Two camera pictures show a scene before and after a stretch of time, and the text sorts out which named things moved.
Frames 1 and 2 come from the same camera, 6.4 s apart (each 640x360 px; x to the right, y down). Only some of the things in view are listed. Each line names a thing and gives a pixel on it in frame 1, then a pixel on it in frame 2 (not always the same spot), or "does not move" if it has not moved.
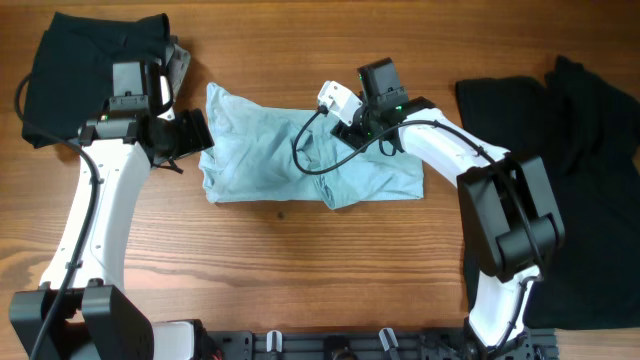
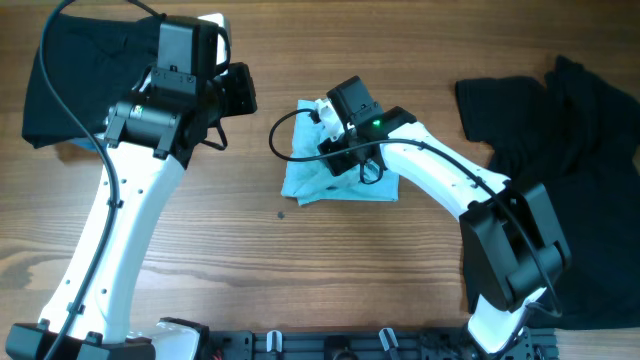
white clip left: x=269 y=340 does not move
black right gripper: x=360 y=137 -> x=339 y=162
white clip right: x=383 y=338 does not move
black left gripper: x=196 y=131 -> x=244 y=102
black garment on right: x=586 y=132 does not move
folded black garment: x=71 y=74 does not move
